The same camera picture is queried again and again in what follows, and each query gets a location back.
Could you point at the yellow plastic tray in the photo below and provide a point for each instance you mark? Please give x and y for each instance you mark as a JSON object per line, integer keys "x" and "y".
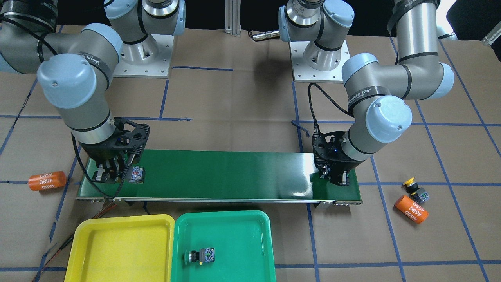
{"x": 122, "y": 249}

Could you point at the green plastic tray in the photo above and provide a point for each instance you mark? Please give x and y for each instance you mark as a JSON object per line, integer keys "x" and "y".
{"x": 241, "y": 240}

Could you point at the loose blue tape strip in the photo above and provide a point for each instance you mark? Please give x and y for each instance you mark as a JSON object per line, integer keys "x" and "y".
{"x": 297, "y": 124}

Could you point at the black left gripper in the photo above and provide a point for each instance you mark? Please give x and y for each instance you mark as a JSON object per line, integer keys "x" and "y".
{"x": 345, "y": 163}

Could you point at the yellow push button switch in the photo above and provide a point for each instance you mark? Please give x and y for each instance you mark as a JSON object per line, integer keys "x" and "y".
{"x": 416, "y": 193}

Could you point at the green conveyor belt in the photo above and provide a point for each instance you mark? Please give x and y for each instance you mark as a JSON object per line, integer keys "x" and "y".
{"x": 247, "y": 177}

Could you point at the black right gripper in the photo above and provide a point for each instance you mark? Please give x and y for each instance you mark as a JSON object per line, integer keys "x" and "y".
{"x": 95, "y": 153}

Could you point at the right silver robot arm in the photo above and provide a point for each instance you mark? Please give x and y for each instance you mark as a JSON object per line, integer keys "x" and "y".
{"x": 75, "y": 70}

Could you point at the green push button switch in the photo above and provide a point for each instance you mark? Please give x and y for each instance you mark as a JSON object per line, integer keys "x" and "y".
{"x": 202, "y": 256}

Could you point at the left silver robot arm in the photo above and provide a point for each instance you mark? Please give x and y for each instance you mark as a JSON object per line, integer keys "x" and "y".
{"x": 376, "y": 93}

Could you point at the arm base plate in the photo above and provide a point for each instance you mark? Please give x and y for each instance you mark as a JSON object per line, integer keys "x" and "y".
{"x": 312, "y": 64}
{"x": 150, "y": 58}

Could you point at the aluminium frame post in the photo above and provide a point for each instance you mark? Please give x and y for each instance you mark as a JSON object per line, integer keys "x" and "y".
{"x": 232, "y": 17}

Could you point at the orange cylinder with white print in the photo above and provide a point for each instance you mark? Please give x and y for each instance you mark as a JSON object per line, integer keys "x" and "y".
{"x": 47, "y": 181}

